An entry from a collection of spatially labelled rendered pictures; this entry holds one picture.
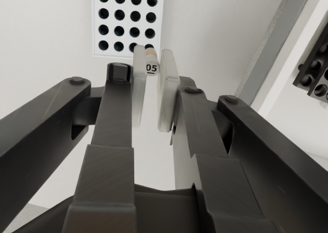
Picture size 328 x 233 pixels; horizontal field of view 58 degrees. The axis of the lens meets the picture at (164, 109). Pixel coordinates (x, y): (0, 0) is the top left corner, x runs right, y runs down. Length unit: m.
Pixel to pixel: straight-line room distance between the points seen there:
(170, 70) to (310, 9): 0.19
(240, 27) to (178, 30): 0.08
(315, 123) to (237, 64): 0.13
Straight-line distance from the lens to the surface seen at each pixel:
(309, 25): 0.31
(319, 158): 0.45
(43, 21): 0.43
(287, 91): 0.39
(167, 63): 0.17
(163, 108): 0.15
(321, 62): 0.36
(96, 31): 0.38
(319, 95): 0.34
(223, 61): 0.43
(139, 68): 0.15
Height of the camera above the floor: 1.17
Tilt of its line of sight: 66 degrees down
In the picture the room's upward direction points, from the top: 173 degrees clockwise
